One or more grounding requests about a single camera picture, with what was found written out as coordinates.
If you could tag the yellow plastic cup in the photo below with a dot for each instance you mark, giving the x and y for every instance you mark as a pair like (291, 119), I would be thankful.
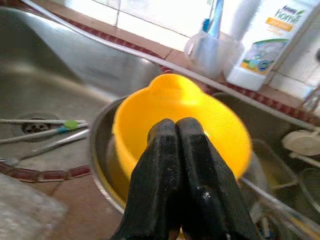
(175, 105)

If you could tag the clear glass container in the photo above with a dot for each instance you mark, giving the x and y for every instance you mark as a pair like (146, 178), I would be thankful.
(275, 162)

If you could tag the stainless steel sink basin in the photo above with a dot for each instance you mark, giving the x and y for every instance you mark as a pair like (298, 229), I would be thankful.
(50, 75)
(270, 117)

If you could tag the white chopstick blue band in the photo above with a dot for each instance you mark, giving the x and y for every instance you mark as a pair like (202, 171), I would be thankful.
(62, 129)

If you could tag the steel bowl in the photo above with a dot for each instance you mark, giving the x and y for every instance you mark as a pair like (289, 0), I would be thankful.
(100, 160)

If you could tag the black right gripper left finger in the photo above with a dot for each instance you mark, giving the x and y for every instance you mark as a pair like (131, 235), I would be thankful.
(157, 180)

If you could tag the white detergent bottle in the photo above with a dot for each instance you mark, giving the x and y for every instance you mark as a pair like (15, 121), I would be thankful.
(265, 50)

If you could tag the blue and white toothbrush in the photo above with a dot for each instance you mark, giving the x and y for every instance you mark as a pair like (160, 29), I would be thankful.
(216, 17)

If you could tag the white chopstick green band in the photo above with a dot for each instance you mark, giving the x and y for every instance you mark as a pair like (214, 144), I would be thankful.
(71, 124)

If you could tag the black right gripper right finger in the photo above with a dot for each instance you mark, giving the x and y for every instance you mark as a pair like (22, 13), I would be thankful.
(212, 190)

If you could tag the white sink plug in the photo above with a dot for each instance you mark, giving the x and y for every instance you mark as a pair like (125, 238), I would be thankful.
(300, 141)

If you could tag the clear toothbrush cup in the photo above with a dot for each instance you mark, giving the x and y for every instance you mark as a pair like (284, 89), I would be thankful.
(212, 57)

